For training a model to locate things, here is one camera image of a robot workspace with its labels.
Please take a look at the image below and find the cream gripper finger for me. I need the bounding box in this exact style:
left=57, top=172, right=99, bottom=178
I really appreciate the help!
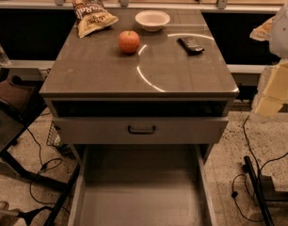
left=250, top=59, right=288, bottom=120
left=249, top=17, right=273, bottom=41

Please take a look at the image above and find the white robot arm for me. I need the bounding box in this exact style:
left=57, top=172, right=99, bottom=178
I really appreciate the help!
left=250, top=1, right=288, bottom=122

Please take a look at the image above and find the grey drawer cabinet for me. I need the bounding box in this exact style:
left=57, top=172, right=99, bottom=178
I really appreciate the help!
left=39, top=7, right=240, bottom=162

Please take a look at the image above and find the open grey drawer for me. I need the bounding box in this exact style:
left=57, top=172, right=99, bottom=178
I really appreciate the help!
left=68, top=145, right=218, bottom=226

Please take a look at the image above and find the black metal stand base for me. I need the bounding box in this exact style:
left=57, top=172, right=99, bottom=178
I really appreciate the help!
left=242, top=154, right=288, bottom=226

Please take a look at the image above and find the white paper bowl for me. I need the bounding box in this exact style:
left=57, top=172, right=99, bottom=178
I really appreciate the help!
left=135, top=10, right=170, bottom=32

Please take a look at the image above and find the red apple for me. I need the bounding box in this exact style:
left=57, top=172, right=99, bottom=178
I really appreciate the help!
left=118, top=30, right=139, bottom=54

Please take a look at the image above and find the brown chip bag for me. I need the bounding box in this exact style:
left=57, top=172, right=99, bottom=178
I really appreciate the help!
left=72, top=0, right=119, bottom=38

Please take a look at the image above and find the dark side table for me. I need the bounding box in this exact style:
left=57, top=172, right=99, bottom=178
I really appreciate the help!
left=0, top=76, right=80, bottom=226

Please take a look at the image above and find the black floor cable right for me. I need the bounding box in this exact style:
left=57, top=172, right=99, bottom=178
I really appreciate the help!
left=231, top=115, right=288, bottom=223

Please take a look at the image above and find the black floor cable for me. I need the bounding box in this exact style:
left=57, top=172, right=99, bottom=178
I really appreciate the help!
left=24, top=127, right=72, bottom=215
left=231, top=115, right=288, bottom=223

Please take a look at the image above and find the closed drawer with black handle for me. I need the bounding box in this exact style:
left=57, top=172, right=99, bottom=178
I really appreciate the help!
left=53, top=117, right=228, bottom=145

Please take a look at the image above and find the wire mesh basket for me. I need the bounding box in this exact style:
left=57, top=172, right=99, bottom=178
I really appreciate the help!
left=46, top=123, right=61, bottom=147

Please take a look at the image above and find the black floor cable left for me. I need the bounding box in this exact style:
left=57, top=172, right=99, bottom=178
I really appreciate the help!
left=24, top=127, right=72, bottom=215

